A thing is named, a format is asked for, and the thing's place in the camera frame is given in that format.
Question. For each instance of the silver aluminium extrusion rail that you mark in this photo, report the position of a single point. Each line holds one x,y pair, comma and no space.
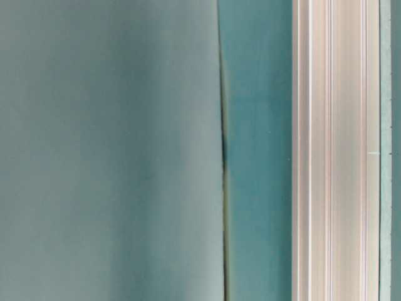
336,150

